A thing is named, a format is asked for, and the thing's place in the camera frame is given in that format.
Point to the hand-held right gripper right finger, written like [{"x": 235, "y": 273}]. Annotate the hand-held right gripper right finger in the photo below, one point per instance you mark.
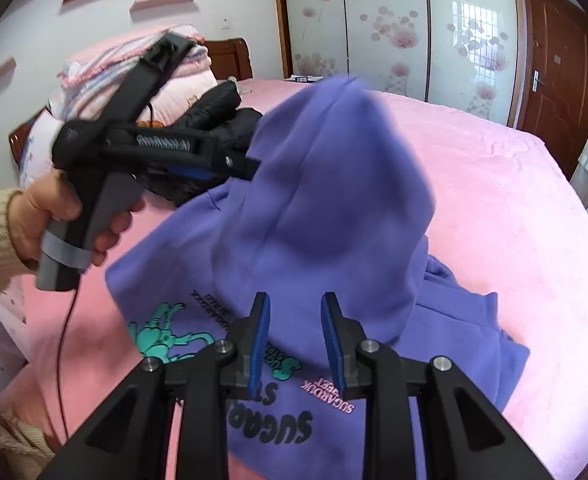
[{"x": 331, "y": 345}]

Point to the pink frilled pillow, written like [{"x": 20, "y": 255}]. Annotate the pink frilled pillow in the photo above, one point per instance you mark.
[{"x": 109, "y": 50}]

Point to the white cartoon print quilt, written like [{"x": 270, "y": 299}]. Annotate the white cartoon print quilt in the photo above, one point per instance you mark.
[{"x": 174, "y": 95}]

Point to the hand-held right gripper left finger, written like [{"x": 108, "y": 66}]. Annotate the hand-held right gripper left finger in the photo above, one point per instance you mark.
[{"x": 259, "y": 345}]

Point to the black puffer jacket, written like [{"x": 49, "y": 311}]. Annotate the black puffer jacket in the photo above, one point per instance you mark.
[{"x": 219, "y": 105}]

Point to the small blue white box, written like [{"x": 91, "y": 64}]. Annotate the small blue white box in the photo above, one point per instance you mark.
[{"x": 301, "y": 79}]

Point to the floral sliding wardrobe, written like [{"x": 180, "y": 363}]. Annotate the floral sliding wardrobe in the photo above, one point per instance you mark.
[{"x": 374, "y": 20}]

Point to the folded pastel quilt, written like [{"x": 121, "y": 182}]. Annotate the folded pastel quilt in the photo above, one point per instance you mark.
[{"x": 194, "y": 62}]

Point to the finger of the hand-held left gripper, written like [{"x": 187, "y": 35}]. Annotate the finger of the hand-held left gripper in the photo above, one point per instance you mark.
[
  {"x": 194, "y": 172},
  {"x": 174, "y": 142}
]

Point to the brown wooden door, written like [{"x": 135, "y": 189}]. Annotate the brown wooden door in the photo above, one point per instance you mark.
[{"x": 554, "y": 85}]

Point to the purple printed hoodie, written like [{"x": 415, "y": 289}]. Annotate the purple printed hoodie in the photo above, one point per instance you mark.
[{"x": 334, "y": 185}]

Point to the person's beige knit sweater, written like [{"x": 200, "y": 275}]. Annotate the person's beige knit sweater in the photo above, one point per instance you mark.
[{"x": 9, "y": 445}]

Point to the white printed cushion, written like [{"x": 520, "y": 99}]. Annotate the white printed cushion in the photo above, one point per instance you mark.
[{"x": 29, "y": 150}]

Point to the person's left hand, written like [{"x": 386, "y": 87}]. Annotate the person's left hand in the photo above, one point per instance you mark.
[{"x": 34, "y": 205}]

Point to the pink bed blanket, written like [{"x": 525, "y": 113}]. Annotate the pink bed blanket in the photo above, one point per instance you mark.
[{"x": 499, "y": 210}]

